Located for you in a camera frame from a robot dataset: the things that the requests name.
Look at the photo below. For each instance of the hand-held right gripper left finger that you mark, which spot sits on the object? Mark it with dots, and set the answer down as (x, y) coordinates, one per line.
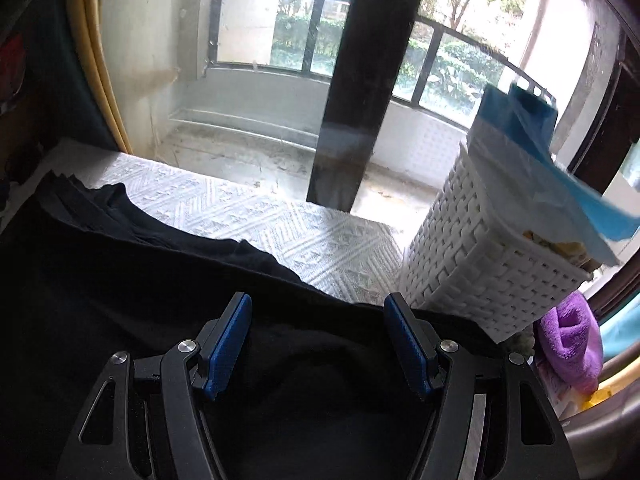
(230, 345)

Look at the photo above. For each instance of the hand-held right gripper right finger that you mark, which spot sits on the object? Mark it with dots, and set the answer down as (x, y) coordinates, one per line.
(407, 345)

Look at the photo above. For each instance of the black shirt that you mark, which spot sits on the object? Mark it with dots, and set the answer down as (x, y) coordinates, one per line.
(125, 270)

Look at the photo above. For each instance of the white woven basket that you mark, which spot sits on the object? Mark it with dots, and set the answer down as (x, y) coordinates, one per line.
(465, 270)

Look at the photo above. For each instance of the purple cloth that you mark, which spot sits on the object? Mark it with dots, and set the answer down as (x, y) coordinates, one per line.
(570, 330)

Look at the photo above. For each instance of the yellow container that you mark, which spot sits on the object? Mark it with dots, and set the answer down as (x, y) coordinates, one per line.
(600, 392)

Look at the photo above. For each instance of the blue plastic bag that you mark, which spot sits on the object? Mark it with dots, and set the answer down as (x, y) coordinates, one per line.
(520, 125)

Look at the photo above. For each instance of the teal curtain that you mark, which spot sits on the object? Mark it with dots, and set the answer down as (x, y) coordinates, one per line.
(55, 90)

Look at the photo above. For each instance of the yellow curtain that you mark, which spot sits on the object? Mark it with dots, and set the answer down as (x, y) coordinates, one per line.
(95, 60)

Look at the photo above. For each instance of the black balcony railing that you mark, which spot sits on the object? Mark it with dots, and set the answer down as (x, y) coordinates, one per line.
(215, 25)

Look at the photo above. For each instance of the dark window frame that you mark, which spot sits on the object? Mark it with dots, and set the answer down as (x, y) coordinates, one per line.
(365, 85)

